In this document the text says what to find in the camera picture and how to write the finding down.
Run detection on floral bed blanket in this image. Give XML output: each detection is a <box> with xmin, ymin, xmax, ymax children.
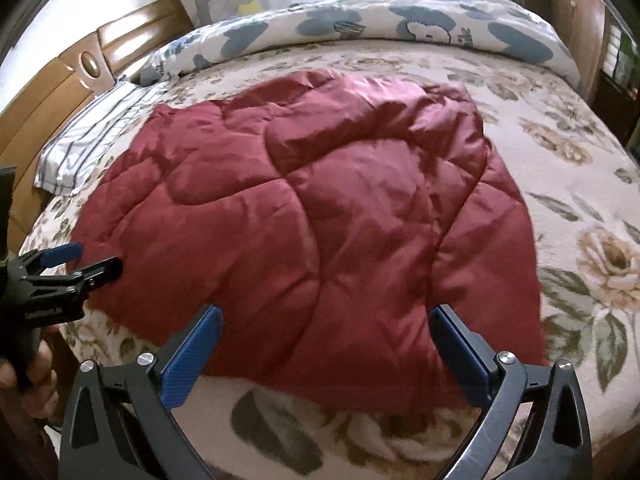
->
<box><xmin>20</xmin><ymin>45</ymin><xmax>640</xmax><ymax>480</ymax></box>

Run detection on dark shelf unit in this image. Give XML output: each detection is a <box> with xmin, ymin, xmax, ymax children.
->
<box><xmin>597</xmin><ymin>10</ymin><xmax>640</xmax><ymax>147</ymax></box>

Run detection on wooden headboard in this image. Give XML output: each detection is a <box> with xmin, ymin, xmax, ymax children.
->
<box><xmin>0</xmin><ymin>0</ymin><xmax>196</xmax><ymax>256</ymax></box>

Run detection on person's left hand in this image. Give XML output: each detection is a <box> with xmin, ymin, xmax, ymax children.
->
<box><xmin>0</xmin><ymin>336</ymin><xmax>64</xmax><ymax>413</ymax></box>

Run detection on wooden wardrobe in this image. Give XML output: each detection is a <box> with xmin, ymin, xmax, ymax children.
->
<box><xmin>505</xmin><ymin>0</ymin><xmax>608</xmax><ymax>106</ymax></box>

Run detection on dark red quilted jacket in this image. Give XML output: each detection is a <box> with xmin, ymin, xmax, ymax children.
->
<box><xmin>65</xmin><ymin>71</ymin><xmax>548</xmax><ymax>413</ymax></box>

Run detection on striped white pillow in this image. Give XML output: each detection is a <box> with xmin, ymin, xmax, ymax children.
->
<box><xmin>35</xmin><ymin>80</ymin><xmax>173</xmax><ymax>197</ymax></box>

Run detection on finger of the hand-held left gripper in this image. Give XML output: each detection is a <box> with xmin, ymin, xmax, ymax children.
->
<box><xmin>17</xmin><ymin>241</ymin><xmax>85</xmax><ymax>281</ymax></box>
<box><xmin>30</xmin><ymin>256</ymin><xmax>124</xmax><ymax>306</ymax></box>

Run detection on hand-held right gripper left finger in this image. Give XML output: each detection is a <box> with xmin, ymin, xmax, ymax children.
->
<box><xmin>59</xmin><ymin>304</ymin><xmax>224</xmax><ymax>480</ymax></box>

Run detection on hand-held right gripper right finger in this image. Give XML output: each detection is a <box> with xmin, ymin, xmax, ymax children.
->
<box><xmin>429</xmin><ymin>305</ymin><xmax>593</xmax><ymax>480</ymax></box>

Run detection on blue and white printed quilt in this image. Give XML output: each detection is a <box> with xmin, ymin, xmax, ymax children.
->
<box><xmin>140</xmin><ymin>0</ymin><xmax>581</xmax><ymax>92</ymax></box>

